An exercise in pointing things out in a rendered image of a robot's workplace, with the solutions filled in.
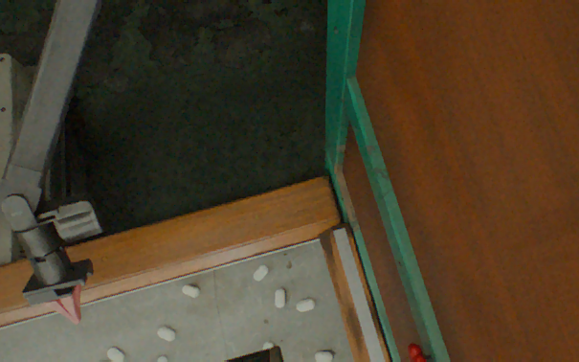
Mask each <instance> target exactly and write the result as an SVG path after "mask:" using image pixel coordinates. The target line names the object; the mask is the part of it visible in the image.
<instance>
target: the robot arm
mask: <svg viewBox="0 0 579 362"><path fill-rule="evenodd" d="M102 2H103V0H57V1H56V6H55V9H54V14H53V17H52V20H51V23H50V27H49V30H48V32H47V36H46V40H45V43H44V46H43V49H42V53H41V56H40V60H39V62H38V66H37V69H36V72H35V75H33V81H32V85H31V88H30V92H29V95H28V98H27V100H26V104H25V108H24V111H23V114H22V118H21V121H20V124H19V127H18V130H17V134H16V137H15V140H14V144H13V147H12V149H11V152H10V155H9V159H8V162H7V165H6V167H5V171H4V174H3V176H2V178H1V182H0V216H2V217H3V218H5V219H6V220H7V221H8V222H9V223H10V225H11V226H12V228H13V230H14V232H15V234H16V236H17V238H18V240H19V242H20V244H21V246H22V248H23V250H24V252H25V255H26V257H27V259H28V261H29V263H30V265H31V267H32V268H33V270H34V272H33V273H32V274H31V276H30V279H29V280H28V282H27V284H26V286H25V287H24V289H23V291H22V294H23V296H24V298H25V299H27V301H28V303H29V305H40V304H44V302H45V305H46V306H47V307H49V308H51V309H53V310H55V311H58V312H60V313H61V314H63V315H65V316H67V317H68V318H69V319H71V320H72V321H73V322H75V323H80V321H81V318H82V316H81V305H80V293H81V286H84V285H86V281H87V277H89V276H92V275H93V272H94V270H93V267H92V266H93V264H92V262H91V260H90V259H88V260H80V261H76V262H71V261H70V259H69V257H68V254H67V251H66V249H65V247H64V245H63V244H62V242H61V238H62V239H65V241H66V242H67V243H70V242H74V241H77V240H80V239H84V238H89V237H91V236H95V235H98V234H101V233H104V226H103V221H102V218H101V214H100V210H99V208H98V205H97V203H96V201H95V200H93V198H92V196H91V194H90V193H88V192H84V193H79V194H75V195H70V196H66V197H61V198H60V197H56V198H53V199H49V200H46V201H42V200H41V198H40V195H41V193H42V189H43V185H44V182H45V178H46V175H47V172H48V168H49V166H50V163H52V160H53V157H54V153H55V151H56V144H57V141H58V138H59V135H60V132H61V128H62V126H63V123H64V120H65V117H66V114H67V111H68V108H69V105H70V101H71V98H72V96H73V93H74V90H76V89H75V87H77V84H78V77H79V74H80V71H81V68H82V65H83V62H84V60H85V57H86V53H87V50H88V47H89V44H90V41H91V38H92V35H93V32H94V30H95V26H96V23H97V20H98V17H99V14H100V9H101V5H102Z"/></svg>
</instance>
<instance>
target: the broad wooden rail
mask: <svg viewBox="0 0 579 362"><path fill-rule="evenodd" d="M342 223H344V220H343V216H342V213H341V210H340V205H339V202H338V199H337V195H336V193H335V190H334V186H332V183H331V180H330V176H329V175H323V176H320V177H316V178H312V180H309V181H305V182H300V183H298V184H294V185H291V186H287V187H283V188H280V189H276V190H271V191H268V192H263V193H259V194H255V195H252V196H248V197H244V198H240V199H237V200H234V201H230V202H226V203H223V204H218V205H215V206H211V207H208V209H205V210H201V211H198V212H194V213H189V214H186V215H179V216H176V217H173V218H170V219H165V220H161V221H158V222H154V223H151V224H147V225H144V226H140V227H136V228H132V229H129V230H125V231H122V232H119V233H118V234H114V235H111V236H107V237H104V238H97V239H93V240H89V241H85V242H83V243H79V244H76V245H71V246H67V247H65V249H66V251H67V254H68V257H69V259H70V261H71V262H76V261H80V260H88V259H90V260H91V262H92V264H93V266H92V267H93V270H94V272H93V275H92V276H89V277H87V281H86V285H84V286H81V293H80V305H84V304H88V303H91V302H94V301H97V300H102V299H106V298H109V297H113V296H116V295H120V294H124V293H127V292H131V291H134V290H138V289H142V288H146V287H149V286H150V285H153V284H156V283H162V282H166V281H170V280H174V279H178V278H181V277H185V276H187V275H191V274H196V273H199V272H203V271H206V270H210V269H214V268H216V267H221V266H224V265H228V264H232V262H235V261H239V260H245V259H249V258H252V257H256V256H259V255H263V254H266V253H270V252H274V251H277V250H281V249H284V248H288V247H292V246H295V245H299V244H302V243H306V242H310V241H313V240H317V239H319V233H321V232H323V231H324V230H326V229H328V228H329V227H331V226H335V225H339V224H342ZM33 272H34V270H33V268H32V267H31V265H30V263H29V261H28V259H23V260H18V261H14V262H10V263H6V264H2V265H0V328H4V327H8V326H11V325H15V323H19V322H23V321H27V320H30V319H33V318H37V317H41V316H45V315H48V314H52V313H55V312H58V311H55V310H53V309H51V308H49V307H47V306H46V305H45V302H44V304H40V305H29V303H28V301H27V299H25V298H24V296H23V294H22V291H23V289H24V287H25V286H26V284H27V282H28V280H29V279H30V276H31V274H32V273H33Z"/></svg>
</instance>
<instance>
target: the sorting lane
mask: <svg viewBox="0 0 579 362"><path fill-rule="evenodd" d="M261 265H265V266H266V267H267V268H268V272H267V274H266V275H265V276H264V277H263V278H262V280H260V281H257V280H256V279H255V278H254V274H255V272H256V271H257V269H258V268H259V267H260V266H261ZM185 284H190V285H192V286H196V287H198V288H199V290H200V294H199V296H198V297H196V298H193V297H191V296H189V295H186V294H184V293H183V286H184V285H185ZM280 288H282V289H284V290H285V306H284V307H278V306H276V305H275V293H276V290H278V289H280ZM307 299H312V300H314V301H315V307H314V308H312V309H309V310H305V311H298V310H297V307H296V305H297V302H299V301H302V300H307ZM81 316H82V318H81V321H80V323H75V322H73V321H72V320H71V319H69V318H68V317H67V316H65V315H63V314H61V313H60V312H55V313H52V314H48V315H45V316H41V317H37V318H33V319H30V320H27V321H23V322H19V323H15V325H11V326H8V327H4V328H0V362H114V361H113V360H111V359H110V358H109V357H108V354H107V352H108V350H109V349H110V348H116V349H118V350H119V351H120V352H122V353H123V355H124V360H123V362H157V359H158V358H159V357H160V356H165V357H166V358H167V362H220V361H223V360H228V359H231V358H235V357H238V356H241V355H245V354H248V353H253V352H256V351H262V349H263V345H264V344H265V342H266V341H271V342H273V345H274V347H276V346H280V347H281V351H282V355H283V359H284V362H318V361H317V360H316V358H315V355H316V353H317V352H319V351H327V352H330V353H331V355H333V359H331V360H330V361H329V362H354V361H353V358H352V354H351V351H350V347H349V344H348V340H347V336H346V333H345V326H344V323H343V319H342V314H341V310H340V306H339V303H338V300H337V297H336V293H335V289H334V285H332V282H331V279H330V276H329V272H328V269H327V266H326V262H325V258H324V254H323V249H322V247H321V244H320V240H319V239H317V240H313V241H310V242H306V243H302V244H299V245H295V246H292V247H288V248H284V249H281V250H277V251H274V252H270V253H266V254H263V255H259V256H256V257H252V258H249V259H245V260H239V261H235V262H232V264H228V265H224V266H221V267H216V268H214V269H210V270H206V271H203V272H199V273H196V274H191V275H187V276H185V277H181V278H178V279H174V280H170V281H166V282H162V283H156V284H153V285H150V286H149V287H146V288H142V289H138V290H134V291H131V292H127V293H124V294H120V295H116V296H113V297H109V298H106V299H102V300H97V301H94V302H91V303H88V304H84V305H81ZM160 327H166V328H169V329H172V330H174V331H175V333H176V337H175V340H173V341H170V342H168V341H167V340H165V339H163V338H161V336H159V335H158V329H159V328H160Z"/></svg>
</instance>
